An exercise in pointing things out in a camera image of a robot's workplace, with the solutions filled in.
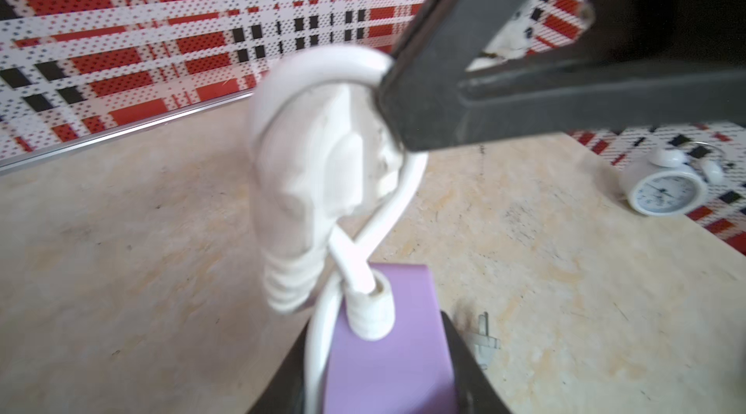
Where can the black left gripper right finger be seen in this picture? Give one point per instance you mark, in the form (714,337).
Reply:
(470,354)

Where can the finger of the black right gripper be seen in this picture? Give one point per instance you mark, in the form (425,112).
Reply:
(641,63)

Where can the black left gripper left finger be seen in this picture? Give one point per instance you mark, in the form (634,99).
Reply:
(285,393)

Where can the purple power strip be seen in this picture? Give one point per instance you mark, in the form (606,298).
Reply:
(408,371)

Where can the white alarm clock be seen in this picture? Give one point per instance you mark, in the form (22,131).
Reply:
(669,181)

